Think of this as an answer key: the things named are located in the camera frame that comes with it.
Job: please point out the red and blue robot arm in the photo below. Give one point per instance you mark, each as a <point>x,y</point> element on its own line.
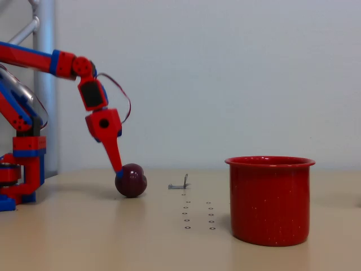
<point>31,57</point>

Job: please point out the red enamel mug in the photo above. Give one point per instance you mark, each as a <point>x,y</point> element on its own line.
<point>269,203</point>

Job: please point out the small bent metal clip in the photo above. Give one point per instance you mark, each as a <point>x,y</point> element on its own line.
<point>177,186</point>

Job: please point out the red and blue gripper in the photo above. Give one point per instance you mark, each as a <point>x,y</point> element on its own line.
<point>105,128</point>

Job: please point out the dark purple plum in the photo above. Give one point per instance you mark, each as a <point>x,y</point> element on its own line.
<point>132,182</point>

